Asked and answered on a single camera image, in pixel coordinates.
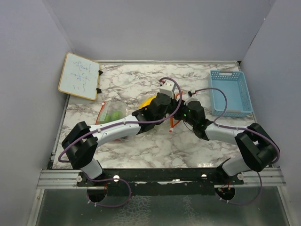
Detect yellow fake banana bunch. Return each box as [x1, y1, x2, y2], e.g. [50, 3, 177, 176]
[139, 96, 155, 109]

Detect clear zip top bag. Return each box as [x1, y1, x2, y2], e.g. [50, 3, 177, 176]
[95, 93, 184, 143]

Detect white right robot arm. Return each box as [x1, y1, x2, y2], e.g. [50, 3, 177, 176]
[174, 100, 280, 184]

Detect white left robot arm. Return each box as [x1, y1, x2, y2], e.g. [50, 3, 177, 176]
[58, 93, 182, 186]

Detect green fake vegetable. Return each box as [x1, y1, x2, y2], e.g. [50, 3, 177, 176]
[103, 111, 124, 123]

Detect light blue plastic basket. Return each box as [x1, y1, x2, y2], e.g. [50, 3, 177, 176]
[208, 70, 253, 117]

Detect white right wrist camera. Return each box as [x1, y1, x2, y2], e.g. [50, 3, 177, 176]
[184, 91, 199, 105]

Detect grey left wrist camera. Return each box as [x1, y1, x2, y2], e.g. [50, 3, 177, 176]
[159, 80, 176, 98]

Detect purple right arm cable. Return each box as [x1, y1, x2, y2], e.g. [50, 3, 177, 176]
[189, 88, 281, 206]

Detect black metal base rail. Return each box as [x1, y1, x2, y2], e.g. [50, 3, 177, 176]
[77, 168, 243, 197]

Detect small whiteboard with wooden frame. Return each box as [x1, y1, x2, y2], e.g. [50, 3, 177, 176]
[58, 53, 100, 100]

